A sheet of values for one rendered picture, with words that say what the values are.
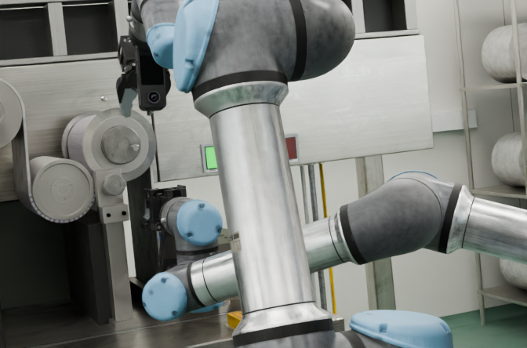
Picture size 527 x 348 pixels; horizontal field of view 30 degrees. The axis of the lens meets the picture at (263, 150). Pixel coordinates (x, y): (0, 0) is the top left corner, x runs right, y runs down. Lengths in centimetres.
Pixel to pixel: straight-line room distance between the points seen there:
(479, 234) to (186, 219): 49
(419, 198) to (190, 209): 40
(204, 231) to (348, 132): 89
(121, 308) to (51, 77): 60
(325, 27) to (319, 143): 129
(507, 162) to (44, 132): 324
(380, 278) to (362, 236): 127
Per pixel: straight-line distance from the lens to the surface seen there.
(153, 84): 172
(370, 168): 270
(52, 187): 195
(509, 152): 510
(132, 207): 219
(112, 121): 196
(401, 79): 257
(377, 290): 275
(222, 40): 114
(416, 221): 149
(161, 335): 185
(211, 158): 236
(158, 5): 158
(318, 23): 118
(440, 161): 533
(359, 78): 251
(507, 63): 503
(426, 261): 533
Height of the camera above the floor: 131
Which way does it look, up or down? 3 degrees down
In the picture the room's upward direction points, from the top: 6 degrees counter-clockwise
